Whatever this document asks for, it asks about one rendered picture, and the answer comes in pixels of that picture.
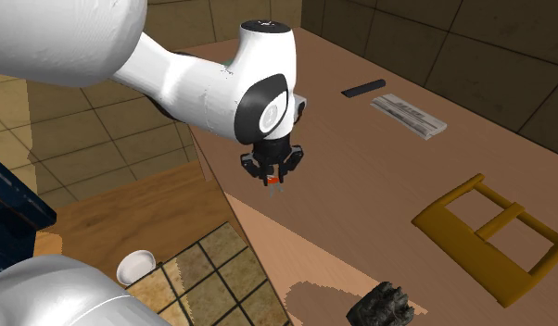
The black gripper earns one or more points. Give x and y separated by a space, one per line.
272 151

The small orange and grey object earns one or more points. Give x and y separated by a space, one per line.
273 181

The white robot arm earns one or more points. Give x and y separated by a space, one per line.
193 90

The black remote control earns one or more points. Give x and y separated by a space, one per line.
363 88

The tile patterned robot stand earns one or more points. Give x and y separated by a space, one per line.
215 280

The folded grey newspaper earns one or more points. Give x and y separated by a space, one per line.
408 115

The white bowl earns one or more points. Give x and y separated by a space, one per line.
135 266

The dark grey lumpy object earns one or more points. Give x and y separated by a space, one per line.
380 307

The dark blue cabinet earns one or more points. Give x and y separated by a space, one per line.
12 212

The yellow wooden frame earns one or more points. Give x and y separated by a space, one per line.
464 244

